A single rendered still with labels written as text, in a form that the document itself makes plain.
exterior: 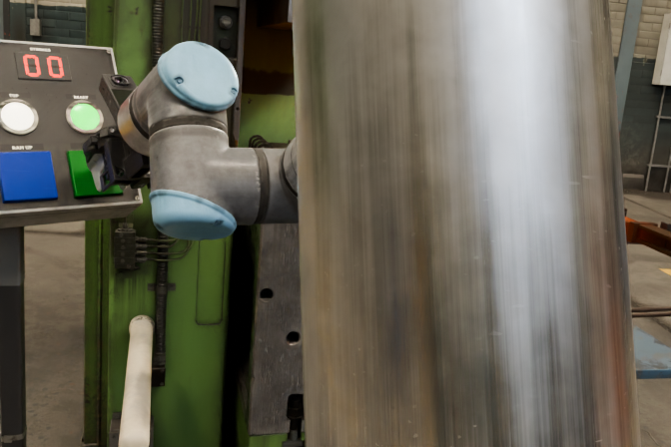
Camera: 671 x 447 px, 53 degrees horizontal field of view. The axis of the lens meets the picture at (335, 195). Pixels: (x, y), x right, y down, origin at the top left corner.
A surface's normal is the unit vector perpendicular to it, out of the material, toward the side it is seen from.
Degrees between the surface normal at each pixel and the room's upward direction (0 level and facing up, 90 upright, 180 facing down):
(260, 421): 90
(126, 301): 90
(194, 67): 55
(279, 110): 90
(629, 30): 90
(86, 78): 60
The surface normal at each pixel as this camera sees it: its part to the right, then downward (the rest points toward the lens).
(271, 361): 0.25, 0.22
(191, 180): 0.22, -0.31
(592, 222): 0.57, -0.09
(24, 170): 0.58, -0.31
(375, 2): -0.47, -0.06
